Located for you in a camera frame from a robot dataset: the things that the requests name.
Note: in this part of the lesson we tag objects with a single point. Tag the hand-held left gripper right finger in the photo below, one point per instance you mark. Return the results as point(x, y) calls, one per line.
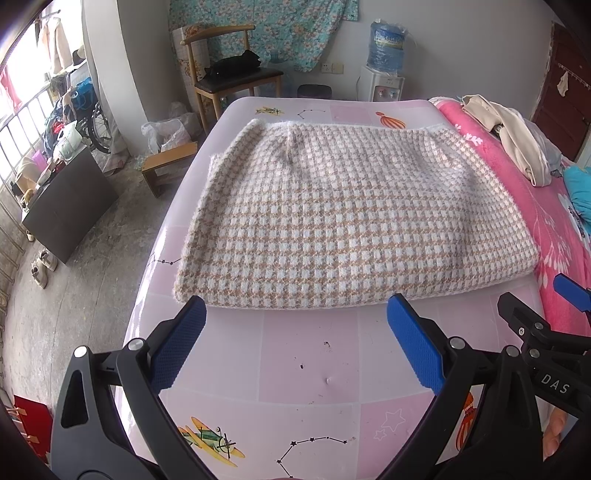
point(415, 341)

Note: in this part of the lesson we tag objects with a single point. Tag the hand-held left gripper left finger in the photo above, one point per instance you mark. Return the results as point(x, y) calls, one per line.
point(178, 341)

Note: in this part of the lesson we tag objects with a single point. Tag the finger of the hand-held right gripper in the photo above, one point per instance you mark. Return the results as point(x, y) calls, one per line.
point(569, 288)
point(524, 318)

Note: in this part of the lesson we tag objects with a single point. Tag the beige white houndstooth coat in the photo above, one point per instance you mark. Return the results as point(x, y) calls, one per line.
point(346, 207)

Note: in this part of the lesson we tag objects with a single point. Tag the person's right hand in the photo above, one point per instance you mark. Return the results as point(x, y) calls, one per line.
point(557, 434)

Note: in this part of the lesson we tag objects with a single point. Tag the pink blanket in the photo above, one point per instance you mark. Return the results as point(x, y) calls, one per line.
point(531, 207)

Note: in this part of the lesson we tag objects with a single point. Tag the beige garment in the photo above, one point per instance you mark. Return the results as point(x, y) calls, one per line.
point(517, 134)

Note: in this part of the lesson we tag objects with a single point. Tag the dark wooden door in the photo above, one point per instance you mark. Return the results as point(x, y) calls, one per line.
point(561, 124)

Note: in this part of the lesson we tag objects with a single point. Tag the red box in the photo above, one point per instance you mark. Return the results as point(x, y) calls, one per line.
point(32, 424)

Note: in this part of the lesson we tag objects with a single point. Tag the dark grey cabinet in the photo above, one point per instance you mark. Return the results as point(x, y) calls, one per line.
point(69, 207)

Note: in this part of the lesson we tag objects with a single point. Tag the small wooden stool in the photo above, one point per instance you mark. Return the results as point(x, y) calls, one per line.
point(166, 161)

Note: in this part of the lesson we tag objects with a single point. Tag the small white hanging cloth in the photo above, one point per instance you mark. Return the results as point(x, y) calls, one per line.
point(562, 85)

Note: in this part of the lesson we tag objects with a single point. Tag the clear plastic bag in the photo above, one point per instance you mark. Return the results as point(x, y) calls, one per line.
point(168, 131)

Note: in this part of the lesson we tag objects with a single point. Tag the white water dispenser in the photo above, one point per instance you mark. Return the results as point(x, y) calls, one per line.
point(383, 85)

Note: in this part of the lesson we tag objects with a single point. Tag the wooden chair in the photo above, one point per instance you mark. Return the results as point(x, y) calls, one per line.
point(240, 85)

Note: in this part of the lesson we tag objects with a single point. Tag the blue bag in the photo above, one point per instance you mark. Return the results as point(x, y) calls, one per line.
point(83, 94)

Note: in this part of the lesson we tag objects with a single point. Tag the black bin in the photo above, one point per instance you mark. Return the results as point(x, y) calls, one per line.
point(314, 91)

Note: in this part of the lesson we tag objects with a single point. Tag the floral patterned board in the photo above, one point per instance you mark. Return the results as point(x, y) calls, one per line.
point(184, 64)

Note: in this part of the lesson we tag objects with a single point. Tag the black bag on chair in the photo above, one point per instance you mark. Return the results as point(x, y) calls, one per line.
point(233, 64)

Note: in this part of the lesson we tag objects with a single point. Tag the hanging beige clothing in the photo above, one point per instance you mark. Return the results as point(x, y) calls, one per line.
point(53, 44)

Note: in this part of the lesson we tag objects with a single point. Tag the teal floral cloth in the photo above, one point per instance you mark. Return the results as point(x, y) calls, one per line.
point(286, 27)

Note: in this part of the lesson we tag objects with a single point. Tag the white wall socket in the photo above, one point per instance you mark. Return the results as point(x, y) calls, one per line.
point(332, 68)

